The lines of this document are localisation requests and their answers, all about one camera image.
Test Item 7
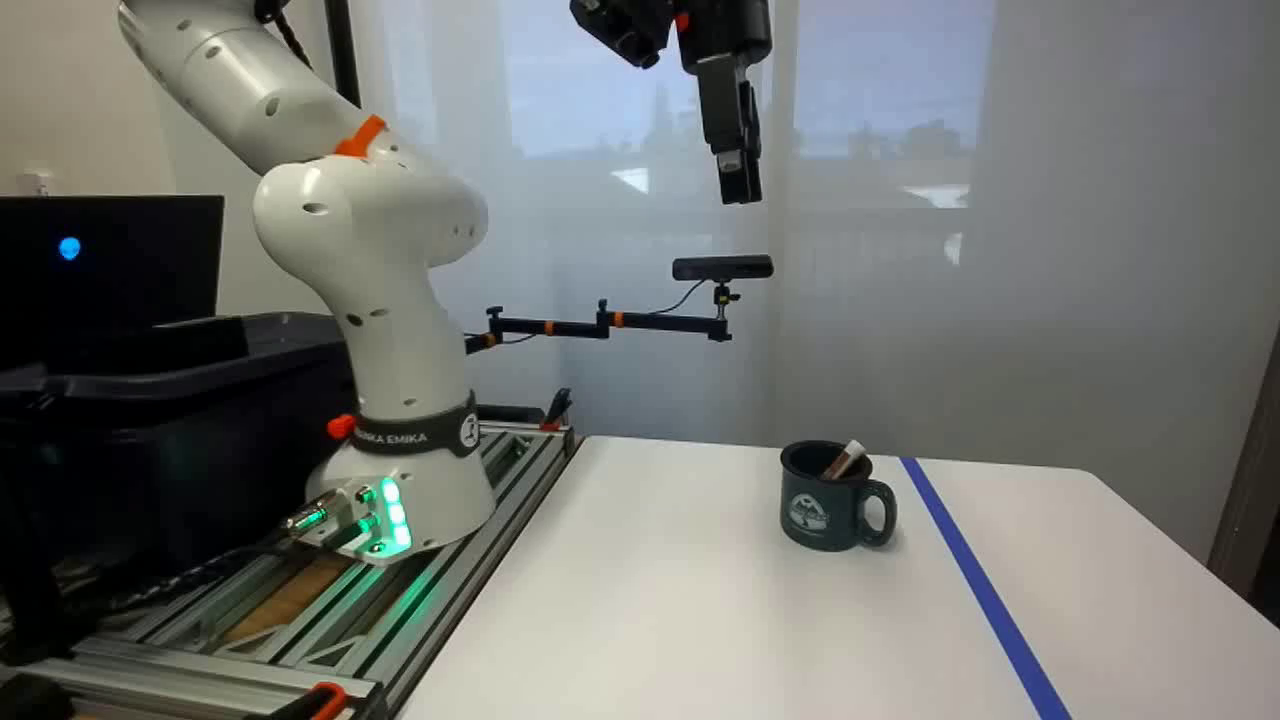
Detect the black computer monitor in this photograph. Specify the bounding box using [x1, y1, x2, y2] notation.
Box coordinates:
[0, 197, 225, 369]

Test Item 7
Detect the aluminium extrusion base frame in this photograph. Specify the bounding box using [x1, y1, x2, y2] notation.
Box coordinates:
[8, 423, 580, 720]

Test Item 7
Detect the blue tape strip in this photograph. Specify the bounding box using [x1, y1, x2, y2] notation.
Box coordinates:
[906, 457, 1073, 720]

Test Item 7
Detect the dark green enamel mug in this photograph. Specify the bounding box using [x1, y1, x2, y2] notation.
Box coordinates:
[782, 438, 898, 552]

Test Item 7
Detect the marker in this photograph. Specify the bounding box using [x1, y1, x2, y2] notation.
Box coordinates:
[819, 438, 868, 479]

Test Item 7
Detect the dark plastic storage bin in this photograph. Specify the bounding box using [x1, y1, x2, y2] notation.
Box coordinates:
[0, 313, 353, 593]

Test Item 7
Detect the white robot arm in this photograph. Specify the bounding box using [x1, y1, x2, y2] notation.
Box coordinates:
[118, 0, 498, 565]

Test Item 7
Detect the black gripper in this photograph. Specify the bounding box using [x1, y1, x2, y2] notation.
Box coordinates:
[672, 0, 772, 204]

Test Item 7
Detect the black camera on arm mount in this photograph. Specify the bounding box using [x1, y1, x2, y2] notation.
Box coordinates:
[672, 256, 772, 284]

